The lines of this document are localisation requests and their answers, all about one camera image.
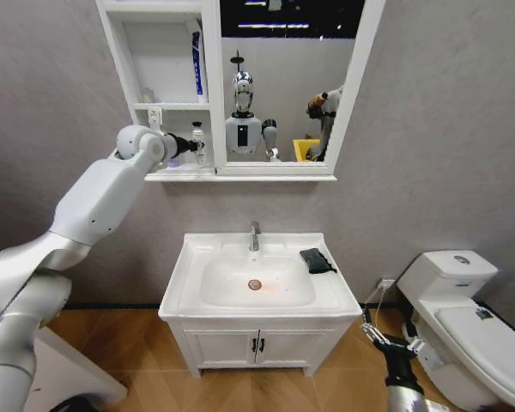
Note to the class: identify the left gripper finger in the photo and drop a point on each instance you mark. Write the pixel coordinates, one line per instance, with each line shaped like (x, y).
(191, 149)
(191, 143)

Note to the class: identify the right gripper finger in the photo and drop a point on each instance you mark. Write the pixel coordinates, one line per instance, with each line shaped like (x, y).
(371, 331)
(413, 341)

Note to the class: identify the white shampoo bottle black cap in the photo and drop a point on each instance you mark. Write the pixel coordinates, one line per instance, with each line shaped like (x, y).
(199, 143)

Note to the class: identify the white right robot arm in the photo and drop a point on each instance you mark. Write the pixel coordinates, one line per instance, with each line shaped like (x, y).
(407, 399)

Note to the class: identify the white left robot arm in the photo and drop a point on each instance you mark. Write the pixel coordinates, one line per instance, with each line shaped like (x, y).
(94, 193)

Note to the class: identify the blue white facial cleanser tube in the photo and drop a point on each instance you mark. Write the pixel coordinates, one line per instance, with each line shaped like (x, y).
(199, 64)

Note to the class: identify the dark grey towel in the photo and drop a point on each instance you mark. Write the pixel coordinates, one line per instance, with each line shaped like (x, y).
(317, 259)

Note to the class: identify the cabinet mirror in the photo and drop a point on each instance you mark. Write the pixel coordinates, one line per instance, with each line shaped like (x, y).
(283, 81)

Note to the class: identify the white vanity cabinet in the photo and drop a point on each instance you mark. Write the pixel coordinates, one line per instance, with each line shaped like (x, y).
(257, 343)

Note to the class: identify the white ceramic washbasin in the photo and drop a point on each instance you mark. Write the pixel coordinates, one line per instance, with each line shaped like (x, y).
(257, 279)

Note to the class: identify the small purple item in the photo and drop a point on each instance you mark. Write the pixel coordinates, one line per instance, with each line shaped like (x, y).
(176, 163)

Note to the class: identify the white toilet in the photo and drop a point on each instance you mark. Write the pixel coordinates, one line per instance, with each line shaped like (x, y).
(468, 326)

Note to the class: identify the small clear glass jar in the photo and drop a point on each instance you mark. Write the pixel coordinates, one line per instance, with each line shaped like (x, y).
(147, 94)

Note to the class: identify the dark sticker on toilet lid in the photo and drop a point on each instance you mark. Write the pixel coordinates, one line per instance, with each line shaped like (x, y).
(483, 313)

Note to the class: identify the blue label on toilet tank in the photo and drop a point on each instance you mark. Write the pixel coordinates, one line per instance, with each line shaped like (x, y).
(464, 283)

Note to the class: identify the chrome toilet flush button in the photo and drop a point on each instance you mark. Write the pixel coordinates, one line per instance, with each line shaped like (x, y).
(461, 259)

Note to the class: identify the silver faucet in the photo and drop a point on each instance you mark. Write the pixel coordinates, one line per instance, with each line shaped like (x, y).
(254, 237)

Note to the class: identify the round metal sink drain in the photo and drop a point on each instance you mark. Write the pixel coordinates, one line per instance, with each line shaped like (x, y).
(254, 284)

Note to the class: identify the white wall socket plate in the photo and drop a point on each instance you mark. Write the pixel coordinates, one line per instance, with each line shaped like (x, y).
(154, 116)

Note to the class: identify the white wall cabinet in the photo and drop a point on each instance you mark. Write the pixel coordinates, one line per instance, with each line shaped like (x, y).
(171, 98)

